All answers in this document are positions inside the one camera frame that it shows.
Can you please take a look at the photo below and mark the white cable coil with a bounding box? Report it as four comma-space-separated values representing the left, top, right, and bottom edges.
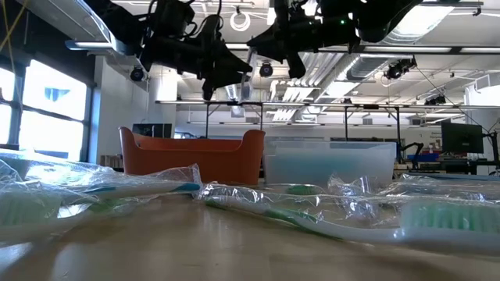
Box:
229, 10, 252, 34

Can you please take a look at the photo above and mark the blue white wrapped toothbrush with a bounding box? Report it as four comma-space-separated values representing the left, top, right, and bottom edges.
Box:
76, 164, 203, 202

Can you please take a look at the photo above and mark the orange plastic bin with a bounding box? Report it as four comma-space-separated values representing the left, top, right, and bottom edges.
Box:
119, 126, 267, 187

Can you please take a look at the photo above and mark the clear plastic bin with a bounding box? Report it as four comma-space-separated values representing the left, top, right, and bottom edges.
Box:
262, 139, 398, 188

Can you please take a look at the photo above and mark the black computer monitor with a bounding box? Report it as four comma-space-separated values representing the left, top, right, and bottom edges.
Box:
441, 121, 485, 155

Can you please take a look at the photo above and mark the overhead light bar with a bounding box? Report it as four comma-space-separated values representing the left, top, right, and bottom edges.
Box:
64, 38, 500, 55

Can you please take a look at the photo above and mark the blue crate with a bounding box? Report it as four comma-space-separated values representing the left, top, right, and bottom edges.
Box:
407, 152, 441, 163

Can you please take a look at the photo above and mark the black metal rack frame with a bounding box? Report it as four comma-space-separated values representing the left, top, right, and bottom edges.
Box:
342, 103, 402, 151
204, 100, 266, 140

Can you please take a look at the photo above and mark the black flat screen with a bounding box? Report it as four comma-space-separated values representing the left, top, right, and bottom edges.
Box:
131, 123, 173, 139

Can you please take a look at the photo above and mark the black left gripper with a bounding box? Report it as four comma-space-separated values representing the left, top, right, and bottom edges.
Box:
138, 9, 254, 101

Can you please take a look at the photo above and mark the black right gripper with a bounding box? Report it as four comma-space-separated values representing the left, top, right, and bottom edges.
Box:
246, 16, 355, 80

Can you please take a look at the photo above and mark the green white wrapped toothbrush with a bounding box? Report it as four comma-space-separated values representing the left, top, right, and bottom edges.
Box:
0, 183, 165, 247
198, 183, 500, 258
286, 184, 328, 197

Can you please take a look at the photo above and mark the clear toothbrush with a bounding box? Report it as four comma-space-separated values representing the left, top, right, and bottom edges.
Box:
238, 46, 259, 103
390, 180, 500, 202

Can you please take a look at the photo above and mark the silver ventilation duct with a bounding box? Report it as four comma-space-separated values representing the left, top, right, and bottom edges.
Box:
323, 0, 460, 93

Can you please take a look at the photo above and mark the cluttered work desk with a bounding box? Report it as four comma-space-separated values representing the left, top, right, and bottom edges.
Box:
393, 158, 500, 176

